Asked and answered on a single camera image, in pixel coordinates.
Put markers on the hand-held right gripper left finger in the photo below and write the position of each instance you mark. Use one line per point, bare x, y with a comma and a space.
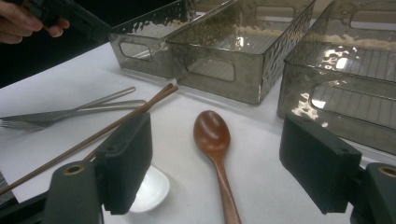
124, 165

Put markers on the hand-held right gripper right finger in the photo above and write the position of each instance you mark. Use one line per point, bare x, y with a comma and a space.
320, 165

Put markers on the grey transparent plastic bin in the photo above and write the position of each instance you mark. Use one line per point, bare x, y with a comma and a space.
246, 90
295, 93
162, 67

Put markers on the brown wooden spoon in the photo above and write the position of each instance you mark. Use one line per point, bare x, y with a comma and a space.
211, 132

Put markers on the metal fork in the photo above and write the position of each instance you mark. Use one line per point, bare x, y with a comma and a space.
18, 125

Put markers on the white ceramic spoon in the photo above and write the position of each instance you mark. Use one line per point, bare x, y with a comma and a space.
152, 189

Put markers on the white table sheet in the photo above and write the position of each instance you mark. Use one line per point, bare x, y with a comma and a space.
264, 186

